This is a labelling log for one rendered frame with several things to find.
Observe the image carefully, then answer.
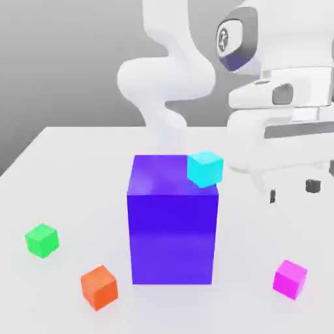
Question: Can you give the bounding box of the small cyan cube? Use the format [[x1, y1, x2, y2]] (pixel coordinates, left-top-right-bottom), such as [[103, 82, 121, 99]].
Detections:
[[187, 149, 224, 189]]

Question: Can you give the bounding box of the small orange cube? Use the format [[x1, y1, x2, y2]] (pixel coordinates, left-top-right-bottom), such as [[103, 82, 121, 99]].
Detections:
[[80, 264, 119, 312]]

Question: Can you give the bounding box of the small magenta cube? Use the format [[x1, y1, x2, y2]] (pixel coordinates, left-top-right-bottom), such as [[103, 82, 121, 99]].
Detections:
[[272, 258, 309, 301]]

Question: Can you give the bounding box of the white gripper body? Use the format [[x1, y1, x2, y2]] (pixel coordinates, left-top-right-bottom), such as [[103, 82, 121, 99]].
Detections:
[[226, 107, 334, 175]]

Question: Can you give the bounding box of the large purple box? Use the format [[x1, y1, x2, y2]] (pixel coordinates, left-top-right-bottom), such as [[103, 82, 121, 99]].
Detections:
[[126, 154, 219, 286]]

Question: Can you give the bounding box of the small green cube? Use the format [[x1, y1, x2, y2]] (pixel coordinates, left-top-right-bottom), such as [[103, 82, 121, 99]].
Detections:
[[24, 222, 60, 260]]

